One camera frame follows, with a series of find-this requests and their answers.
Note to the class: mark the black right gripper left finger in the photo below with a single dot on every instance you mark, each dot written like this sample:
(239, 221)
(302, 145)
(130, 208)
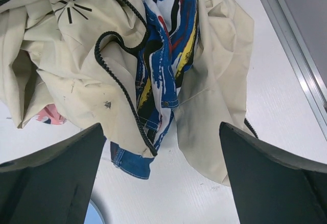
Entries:
(52, 185)

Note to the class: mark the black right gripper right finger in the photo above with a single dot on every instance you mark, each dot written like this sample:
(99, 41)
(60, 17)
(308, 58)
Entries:
(269, 184)

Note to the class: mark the beige zippered cloth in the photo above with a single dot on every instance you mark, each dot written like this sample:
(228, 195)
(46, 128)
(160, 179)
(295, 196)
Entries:
(81, 56)

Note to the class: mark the blue patterned cloth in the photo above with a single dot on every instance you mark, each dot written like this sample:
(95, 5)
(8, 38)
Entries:
(164, 57)

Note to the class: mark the pink patterned cloth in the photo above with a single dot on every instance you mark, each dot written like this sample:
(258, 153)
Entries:
(50, 115)

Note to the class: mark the light blue plate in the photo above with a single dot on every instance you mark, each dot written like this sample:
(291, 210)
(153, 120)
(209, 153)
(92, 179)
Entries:
(93, 215)

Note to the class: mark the aluminium frame rail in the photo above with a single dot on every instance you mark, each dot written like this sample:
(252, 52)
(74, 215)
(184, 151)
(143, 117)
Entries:
(301, 28)

